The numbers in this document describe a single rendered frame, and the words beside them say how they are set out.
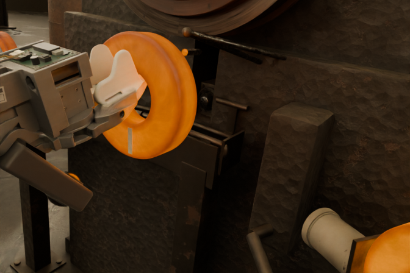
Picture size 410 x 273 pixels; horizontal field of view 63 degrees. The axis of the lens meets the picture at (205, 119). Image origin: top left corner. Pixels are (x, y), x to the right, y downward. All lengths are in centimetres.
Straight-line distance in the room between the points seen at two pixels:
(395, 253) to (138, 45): 35
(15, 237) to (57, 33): 233
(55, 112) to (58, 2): 317
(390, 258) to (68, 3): 325
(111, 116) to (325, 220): 31
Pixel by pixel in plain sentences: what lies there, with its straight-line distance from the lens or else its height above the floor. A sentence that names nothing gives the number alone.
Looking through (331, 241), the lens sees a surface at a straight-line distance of 47.
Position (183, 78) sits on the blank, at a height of 86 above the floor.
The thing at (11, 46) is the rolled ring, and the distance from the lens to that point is 116.
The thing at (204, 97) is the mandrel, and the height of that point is 75.
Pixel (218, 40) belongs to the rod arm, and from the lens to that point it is 50.
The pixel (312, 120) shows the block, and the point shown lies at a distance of 51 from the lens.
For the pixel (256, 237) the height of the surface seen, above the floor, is 61.
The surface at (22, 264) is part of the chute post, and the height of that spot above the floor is 1.
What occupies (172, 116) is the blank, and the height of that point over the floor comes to 82.
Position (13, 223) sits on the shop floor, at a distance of 162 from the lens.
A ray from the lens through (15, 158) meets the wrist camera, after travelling 31.
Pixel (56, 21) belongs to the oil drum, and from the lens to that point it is 350.
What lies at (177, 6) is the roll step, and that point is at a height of 93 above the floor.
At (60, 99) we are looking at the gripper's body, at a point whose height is 85.
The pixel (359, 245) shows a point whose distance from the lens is 42.
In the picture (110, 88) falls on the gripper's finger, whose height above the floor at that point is 85.
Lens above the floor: 95
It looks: 20 degrees down
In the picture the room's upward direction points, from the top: 7 degrees clockwise
